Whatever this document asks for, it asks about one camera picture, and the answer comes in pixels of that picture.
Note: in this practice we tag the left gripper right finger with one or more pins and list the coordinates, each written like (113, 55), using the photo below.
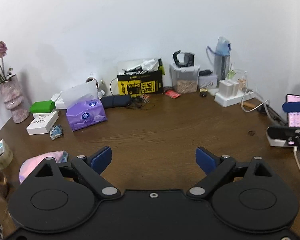
(218, 173)

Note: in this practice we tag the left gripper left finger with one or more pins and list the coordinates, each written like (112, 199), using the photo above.
(89, 172)

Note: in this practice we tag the small blue wrapped packet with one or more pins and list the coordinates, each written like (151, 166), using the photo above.
(56, 132)

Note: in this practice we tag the purple tissue pack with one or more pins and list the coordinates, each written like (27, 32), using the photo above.
(86, 112)

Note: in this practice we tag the white phone stand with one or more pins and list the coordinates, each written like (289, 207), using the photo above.
(281, 136)

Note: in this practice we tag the white flat box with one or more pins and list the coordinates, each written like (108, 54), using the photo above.
(42, 123)

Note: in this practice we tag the dark blue pouch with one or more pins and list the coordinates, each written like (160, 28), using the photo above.
(116, 101)

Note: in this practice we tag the green box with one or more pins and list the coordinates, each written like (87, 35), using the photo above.
(42, 106)

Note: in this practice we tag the white power strip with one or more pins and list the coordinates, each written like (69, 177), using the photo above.
(233, 100)

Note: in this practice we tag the white charger plugs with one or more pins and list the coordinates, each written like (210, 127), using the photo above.
(228, 88)

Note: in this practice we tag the small white box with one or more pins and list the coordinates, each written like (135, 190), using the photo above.
(207, 81)

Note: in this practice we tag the red packet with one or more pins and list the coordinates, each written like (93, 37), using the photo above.
(172, 94)

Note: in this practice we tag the tape roll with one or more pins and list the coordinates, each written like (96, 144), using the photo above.
(6, 155)

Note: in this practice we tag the smartphone with pink screen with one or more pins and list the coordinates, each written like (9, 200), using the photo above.
(293, 118)

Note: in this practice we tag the clear plastic food container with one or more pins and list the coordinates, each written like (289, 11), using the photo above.
(184, 79)

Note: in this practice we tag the pink ceramic vase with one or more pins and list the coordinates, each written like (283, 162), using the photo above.
(14, 99)

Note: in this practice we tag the blue water bottle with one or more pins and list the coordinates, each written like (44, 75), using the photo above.
(221, 58)

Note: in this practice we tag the black yellow cardboard box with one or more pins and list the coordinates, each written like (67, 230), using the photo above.
(138, 77)

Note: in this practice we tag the black watch on stand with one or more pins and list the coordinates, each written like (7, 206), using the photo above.
(188, 59)

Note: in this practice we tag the white security camera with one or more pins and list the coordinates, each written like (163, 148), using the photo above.
(98, 82)

